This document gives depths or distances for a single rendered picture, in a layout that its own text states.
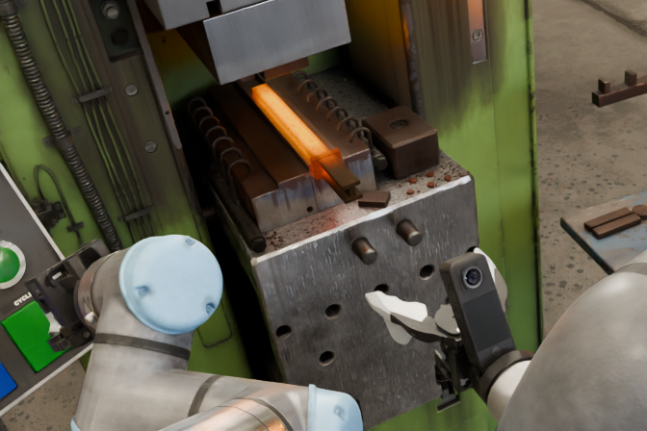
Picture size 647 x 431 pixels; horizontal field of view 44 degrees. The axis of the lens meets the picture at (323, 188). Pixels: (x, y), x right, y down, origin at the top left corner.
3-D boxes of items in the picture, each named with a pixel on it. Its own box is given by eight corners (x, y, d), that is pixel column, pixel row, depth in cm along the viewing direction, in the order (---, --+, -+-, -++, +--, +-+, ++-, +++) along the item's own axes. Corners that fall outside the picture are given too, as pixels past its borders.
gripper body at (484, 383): (429, 361, 92) (486, 434, 82) (422, 306, 87) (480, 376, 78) (486, 336, 94) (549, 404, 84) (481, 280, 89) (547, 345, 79)
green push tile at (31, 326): (88, 335, 99) (54, 286, 98) (36, 373, 95) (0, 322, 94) (84, 336, 100) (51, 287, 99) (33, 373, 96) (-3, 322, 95)
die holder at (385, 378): (492, 372, 149) (475, 174, 125) (307, 458, 140) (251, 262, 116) (367, 228, 195) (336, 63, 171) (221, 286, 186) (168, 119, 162)
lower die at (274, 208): (376, 189, 127) (369, 143, 122) (260, 234, 122) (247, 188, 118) (287, 96, 161) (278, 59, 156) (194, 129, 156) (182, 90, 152)
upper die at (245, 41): (351, 41, 113) (341, -22, 108) (219, 86, 108) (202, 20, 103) (260, -25, 147) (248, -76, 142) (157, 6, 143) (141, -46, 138)
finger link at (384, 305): (360, 340, 95) (430, 361, 90) (352, 303, 91) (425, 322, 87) (372, 322, 97) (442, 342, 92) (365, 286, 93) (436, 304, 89)
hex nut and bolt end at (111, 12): (134, 46, 116) (119, 0, 112) (115, 52, 115) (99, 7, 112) (131, 40, 118) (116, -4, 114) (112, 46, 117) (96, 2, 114)
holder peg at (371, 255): (379, 262, 121) (377, 247, 119) (364, 268, 120) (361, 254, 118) (368, 248, 124) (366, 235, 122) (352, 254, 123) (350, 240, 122)
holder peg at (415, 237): (424, 243, 122) (423, 230, 121) (409, 249, 122) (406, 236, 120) (412, 231, 126) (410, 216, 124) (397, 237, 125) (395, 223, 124)
